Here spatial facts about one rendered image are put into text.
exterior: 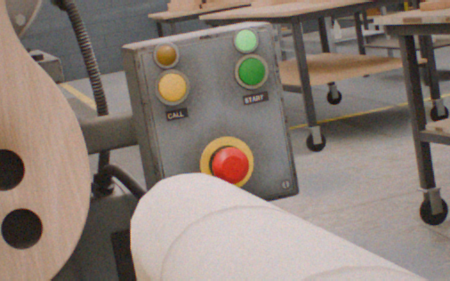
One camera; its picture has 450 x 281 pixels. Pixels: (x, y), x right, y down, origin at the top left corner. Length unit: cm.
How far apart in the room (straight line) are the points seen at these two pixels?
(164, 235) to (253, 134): 94
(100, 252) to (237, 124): 30
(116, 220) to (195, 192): 113
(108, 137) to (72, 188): 28
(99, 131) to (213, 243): 104
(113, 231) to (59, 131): 42
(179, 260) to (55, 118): 75
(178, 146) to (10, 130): 26
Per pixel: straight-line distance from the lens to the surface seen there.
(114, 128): 125
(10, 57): 96
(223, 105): 116
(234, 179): 115
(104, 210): 136
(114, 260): 138
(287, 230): 19
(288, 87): 686
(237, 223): 21
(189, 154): 116
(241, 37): 116
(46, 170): 97
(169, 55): 114
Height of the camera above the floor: 118
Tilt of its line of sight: 9 degrees down
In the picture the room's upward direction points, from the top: 10 degrees counter-clockwise
